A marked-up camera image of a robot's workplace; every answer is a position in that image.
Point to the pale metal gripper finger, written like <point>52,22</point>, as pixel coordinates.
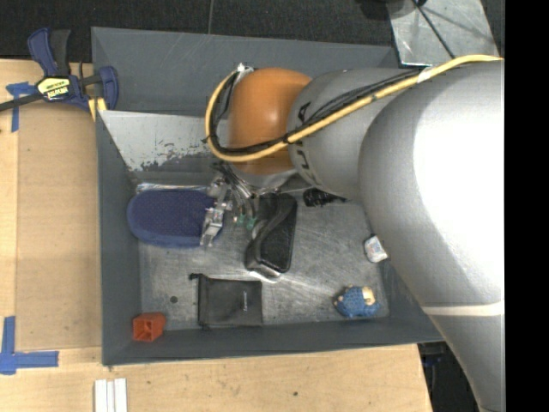
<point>207,230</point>
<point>218,221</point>

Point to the dark blue slipper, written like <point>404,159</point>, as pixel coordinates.
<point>167,217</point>

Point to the black shiny object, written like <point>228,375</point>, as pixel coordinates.
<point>317,197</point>

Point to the orange-red small block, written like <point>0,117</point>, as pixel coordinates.
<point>148,328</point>

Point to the grey metal bin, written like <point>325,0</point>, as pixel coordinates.
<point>180,80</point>

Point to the pale wood board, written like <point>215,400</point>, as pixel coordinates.
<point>56,230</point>

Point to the small white packet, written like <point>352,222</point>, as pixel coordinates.
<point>375,249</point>

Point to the blue toy animal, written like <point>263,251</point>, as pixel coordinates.
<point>354,303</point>

